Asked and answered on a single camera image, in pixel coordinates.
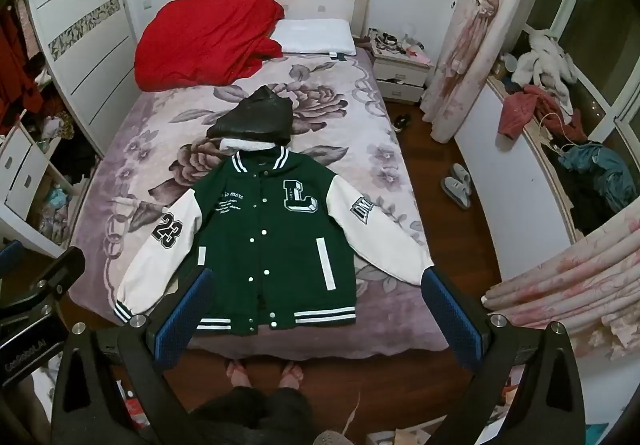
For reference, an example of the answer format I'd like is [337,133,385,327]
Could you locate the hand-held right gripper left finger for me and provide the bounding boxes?
[50,266,216,445]

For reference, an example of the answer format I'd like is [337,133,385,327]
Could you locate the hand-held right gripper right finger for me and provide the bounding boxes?
[421,266,588,445]

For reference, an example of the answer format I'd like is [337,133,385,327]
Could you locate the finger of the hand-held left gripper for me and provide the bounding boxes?
[0,242,23,281]
[27,246,86,298]

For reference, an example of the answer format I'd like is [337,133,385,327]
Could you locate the green varsity jacket white sleeves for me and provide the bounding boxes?
[114,147,435,337]

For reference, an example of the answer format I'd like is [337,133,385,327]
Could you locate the clothes pile in wardrobe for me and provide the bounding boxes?
[35,110,96,246]

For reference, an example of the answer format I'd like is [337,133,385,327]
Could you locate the hanging red clothes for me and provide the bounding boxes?
[0,7,43,136]

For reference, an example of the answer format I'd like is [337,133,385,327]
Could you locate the person's left foot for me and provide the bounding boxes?
[226,360,251,388]

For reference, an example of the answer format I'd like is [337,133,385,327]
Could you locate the person's foot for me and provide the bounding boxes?
[277,360,304,391]
[226,360,251,388]

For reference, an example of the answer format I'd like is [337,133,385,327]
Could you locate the white wardrobe drawer unit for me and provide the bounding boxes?
[0,122,56,246]

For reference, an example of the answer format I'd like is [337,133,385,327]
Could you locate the person's black pants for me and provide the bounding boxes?
[192,385,316,445]

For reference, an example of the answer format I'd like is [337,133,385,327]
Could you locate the person's right foot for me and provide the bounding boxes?
[277,360,304,391]

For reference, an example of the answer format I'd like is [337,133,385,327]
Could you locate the loose pink floral curtain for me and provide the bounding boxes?
[482,220,640,366]

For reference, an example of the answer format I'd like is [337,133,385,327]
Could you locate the bed with floral blanket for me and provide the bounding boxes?
[67,45,451,366]

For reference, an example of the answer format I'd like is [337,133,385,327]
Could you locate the teal garment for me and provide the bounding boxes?
[560,142,636,213]

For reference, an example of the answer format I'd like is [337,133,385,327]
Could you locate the black leather jacket fleece lining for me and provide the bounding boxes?
[206,86,293,156]

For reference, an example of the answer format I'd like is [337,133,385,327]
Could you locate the dusty red garment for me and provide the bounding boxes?
[500,85,583,140]

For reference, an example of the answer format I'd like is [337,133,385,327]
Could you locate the white wardrobe sliding door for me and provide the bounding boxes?
[25,0,138,160]

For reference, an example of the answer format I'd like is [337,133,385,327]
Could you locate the white nightstand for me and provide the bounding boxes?
[372,37,435,106]

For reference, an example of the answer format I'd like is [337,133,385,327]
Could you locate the tied pink floral curtain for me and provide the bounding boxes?
[422,0,538,143]

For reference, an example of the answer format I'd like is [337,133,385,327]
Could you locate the red quilt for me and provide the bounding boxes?
[134,0,286,93]

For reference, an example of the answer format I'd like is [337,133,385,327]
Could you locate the nightstand clutter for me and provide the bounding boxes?
[367,27,431,63]

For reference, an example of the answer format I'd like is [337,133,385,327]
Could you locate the white pillow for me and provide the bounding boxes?
[270,18,358,58]

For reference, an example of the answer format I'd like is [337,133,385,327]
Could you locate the window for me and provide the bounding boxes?
[525,0,640,136]

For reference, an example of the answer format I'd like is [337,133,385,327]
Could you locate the white cable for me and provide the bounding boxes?
[540,112,576,156]

